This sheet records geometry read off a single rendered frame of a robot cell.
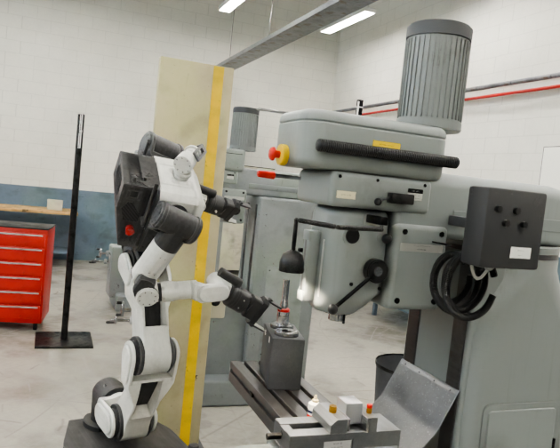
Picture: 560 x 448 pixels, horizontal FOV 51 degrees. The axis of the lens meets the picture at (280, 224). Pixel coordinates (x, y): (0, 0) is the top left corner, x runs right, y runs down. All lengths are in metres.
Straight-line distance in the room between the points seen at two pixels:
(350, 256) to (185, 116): 1.89
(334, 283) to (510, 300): 0.57
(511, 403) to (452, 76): 1.03
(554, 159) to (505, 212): 5.43
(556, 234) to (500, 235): 0.53
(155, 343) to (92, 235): 8.49
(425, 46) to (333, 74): 10.04
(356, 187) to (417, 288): 0.37
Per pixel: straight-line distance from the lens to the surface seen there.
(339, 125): 1.63
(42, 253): 6.10
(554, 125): 7.14
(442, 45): 1.88
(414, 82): 1.87
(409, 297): 1.81
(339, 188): 1.64
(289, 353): 2.15
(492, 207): 1.61
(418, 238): 1.79
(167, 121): 3.36
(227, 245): 10.20
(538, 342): 2.07
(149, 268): 2.00
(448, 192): 1.85
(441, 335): 2.02
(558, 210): 2.15
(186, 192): 2.05
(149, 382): 2.34
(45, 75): 10.67
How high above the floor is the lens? 1.68
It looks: 4 degrees down
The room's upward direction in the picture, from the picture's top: 6 degrees clockwise
